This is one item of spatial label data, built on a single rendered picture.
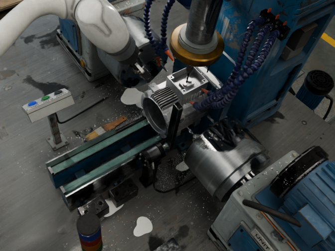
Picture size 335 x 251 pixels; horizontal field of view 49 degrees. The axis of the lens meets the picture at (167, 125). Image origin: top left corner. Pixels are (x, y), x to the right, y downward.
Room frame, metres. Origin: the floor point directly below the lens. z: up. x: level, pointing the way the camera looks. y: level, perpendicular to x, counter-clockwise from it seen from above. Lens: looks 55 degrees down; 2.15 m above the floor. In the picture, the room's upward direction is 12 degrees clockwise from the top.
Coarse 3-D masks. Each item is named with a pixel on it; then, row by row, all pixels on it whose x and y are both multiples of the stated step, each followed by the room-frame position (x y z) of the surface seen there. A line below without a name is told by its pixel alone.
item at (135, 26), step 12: (132, 24) 1.14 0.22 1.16; (132, 36) 1.07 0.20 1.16; (144, 36) 1.08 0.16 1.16; (156, 36) 1.12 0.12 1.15; (144, 48) 1.04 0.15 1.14; (108, 60) 1.02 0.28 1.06; (144, 60) 1.04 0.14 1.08; (156, 60) 1.06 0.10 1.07; (120, 72) 0.96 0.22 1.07; (132, 72) 1.00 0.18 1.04; (156, 72) 1.08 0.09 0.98; (132, 84) 0.99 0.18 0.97; (144, 84) 1.05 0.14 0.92
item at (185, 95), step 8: (176, 72) 0.95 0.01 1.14; (184, 72) 0.98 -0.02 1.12; (192, 72) 0.99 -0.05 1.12; (168, 80) 0.91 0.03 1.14; (176, 80) 0.94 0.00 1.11; (184, 80) 0.94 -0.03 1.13; (192, 80) 0.96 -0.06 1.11; (200, 80) 0.96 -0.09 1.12; (176, 88) 0.88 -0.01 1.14; (184, 88) 0.90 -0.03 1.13; (192, 88) 0.92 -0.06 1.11; (200, 88) 0.91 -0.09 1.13; (184, 96) 0.86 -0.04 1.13; (192, 96) 0.89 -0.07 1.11; (200, 96) 0.92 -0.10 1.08
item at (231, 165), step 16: (208, 128) 0.72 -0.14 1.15; (224, 128) 0.73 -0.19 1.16; (240, 128) 0.75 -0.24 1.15; (192, 144) 0.68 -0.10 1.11; (208, 144) 0.67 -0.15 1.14; (224, 144) 0.67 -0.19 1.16; (240, 144) 0.68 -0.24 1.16; (256, 144) 0.70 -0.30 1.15; (192, 160) 0.64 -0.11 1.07; (208, 160) 0.62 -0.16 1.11; (224, 160) 0.62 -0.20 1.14; (240, 160) 0.62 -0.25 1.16; (256, 160) 0.64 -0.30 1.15; (208, 176) 0.59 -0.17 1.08; (224, 176) 0.57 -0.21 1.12; (240, 176) 0.58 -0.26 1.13; (224, 192) 0.54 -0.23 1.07
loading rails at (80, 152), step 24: (144, 120) 0.87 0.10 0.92; (96, 144) 0.71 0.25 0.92; (120, 144) 0.76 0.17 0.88; (144, 144) 0.75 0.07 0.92; (48, 168) 0.56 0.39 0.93; (72, 168) 0.60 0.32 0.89; (96, 168) 0.61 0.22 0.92; (120, 168) 0.63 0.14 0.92; (72, 192) 0.49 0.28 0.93; (96, 192) 0.55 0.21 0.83
